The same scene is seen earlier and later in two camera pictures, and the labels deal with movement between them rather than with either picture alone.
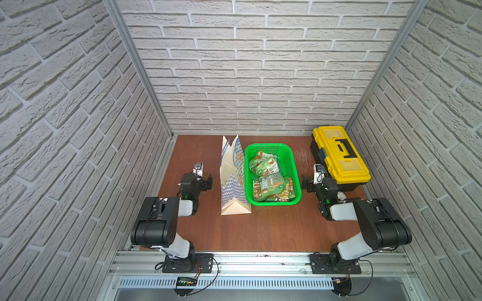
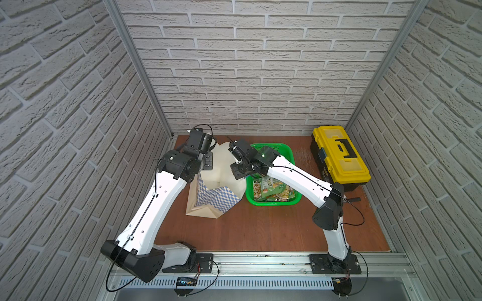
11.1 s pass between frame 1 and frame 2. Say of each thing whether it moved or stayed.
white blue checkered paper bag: moved
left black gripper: moved
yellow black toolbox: stayed
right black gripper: moved
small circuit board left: stayed
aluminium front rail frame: stayed
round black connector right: stayed
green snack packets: stayed
